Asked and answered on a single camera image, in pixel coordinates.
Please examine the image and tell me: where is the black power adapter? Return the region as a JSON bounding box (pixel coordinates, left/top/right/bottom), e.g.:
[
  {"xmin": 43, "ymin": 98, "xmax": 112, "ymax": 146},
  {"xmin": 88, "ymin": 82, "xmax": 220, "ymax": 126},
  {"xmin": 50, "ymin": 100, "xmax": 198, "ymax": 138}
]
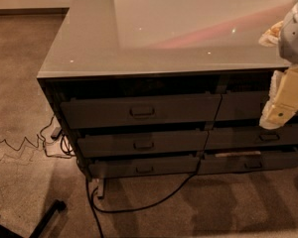
[{"xmin": 51, "ymin": 127, "xmax": 62, "ymax": 140}]

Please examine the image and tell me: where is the thin tangled black cable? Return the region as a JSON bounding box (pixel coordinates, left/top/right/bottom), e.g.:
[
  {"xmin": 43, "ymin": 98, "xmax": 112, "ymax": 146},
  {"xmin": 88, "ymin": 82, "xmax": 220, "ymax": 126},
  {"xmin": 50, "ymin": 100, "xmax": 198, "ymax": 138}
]
[{"xmin": 0, "ymin": 115, "xmax": 75, "ymax": 160}]

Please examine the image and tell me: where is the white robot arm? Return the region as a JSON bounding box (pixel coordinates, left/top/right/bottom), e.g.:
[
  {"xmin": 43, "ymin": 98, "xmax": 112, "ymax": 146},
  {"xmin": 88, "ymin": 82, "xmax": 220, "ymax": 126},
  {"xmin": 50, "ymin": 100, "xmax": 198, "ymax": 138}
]
[{"xmin": 258, "ymin": 1, "xmax": 298, "ymax": 130}]

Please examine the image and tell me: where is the grey drawer cabinet counter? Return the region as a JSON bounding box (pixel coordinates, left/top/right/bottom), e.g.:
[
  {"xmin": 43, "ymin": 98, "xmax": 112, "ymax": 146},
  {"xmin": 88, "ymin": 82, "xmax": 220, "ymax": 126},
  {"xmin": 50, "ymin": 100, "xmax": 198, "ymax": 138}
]
[{"xmin": 36, "ymin": 0, "xmax": 298, "ymax": 200}]

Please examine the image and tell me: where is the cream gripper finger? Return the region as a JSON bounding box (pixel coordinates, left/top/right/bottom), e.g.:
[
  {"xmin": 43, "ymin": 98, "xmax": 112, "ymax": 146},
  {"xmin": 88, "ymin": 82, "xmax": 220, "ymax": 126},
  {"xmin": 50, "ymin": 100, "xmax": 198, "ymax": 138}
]
[
  {"xmin": 258, "ymin": 21, "xmax": 283, "ymax": 47},
  {"xmin": 259, "ymin": 64, "xmax": 298, "ymax": 130}
]

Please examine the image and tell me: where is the black metal stand leg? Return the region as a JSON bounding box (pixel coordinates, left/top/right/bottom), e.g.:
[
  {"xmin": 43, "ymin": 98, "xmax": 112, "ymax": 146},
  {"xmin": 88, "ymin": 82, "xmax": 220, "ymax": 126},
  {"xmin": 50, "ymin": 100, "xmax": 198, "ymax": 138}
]
[{"xmin": 0, "ymin": 199, "xmax": 67, "ymax": 238}]

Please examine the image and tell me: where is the thick black floor cable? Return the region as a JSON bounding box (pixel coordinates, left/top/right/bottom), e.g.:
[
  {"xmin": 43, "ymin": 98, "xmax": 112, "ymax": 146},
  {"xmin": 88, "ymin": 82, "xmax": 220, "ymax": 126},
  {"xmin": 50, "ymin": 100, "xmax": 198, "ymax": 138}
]
[{"xmin": 84, "ymin": 171, "xmax": 199, "ymax": 238}]

